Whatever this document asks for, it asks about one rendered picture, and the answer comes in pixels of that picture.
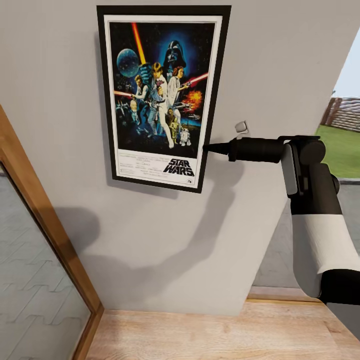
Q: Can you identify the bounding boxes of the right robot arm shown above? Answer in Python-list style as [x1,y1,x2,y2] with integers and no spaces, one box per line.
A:
[203,120,360,341]

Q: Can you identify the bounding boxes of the poster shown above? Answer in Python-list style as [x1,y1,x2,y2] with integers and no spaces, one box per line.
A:
[96,5,232,194]

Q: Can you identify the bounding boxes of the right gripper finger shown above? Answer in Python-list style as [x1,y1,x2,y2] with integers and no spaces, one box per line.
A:
[203,142,231,155]

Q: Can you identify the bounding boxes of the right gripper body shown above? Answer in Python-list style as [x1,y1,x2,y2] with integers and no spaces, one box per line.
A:
[228,137,266,162]

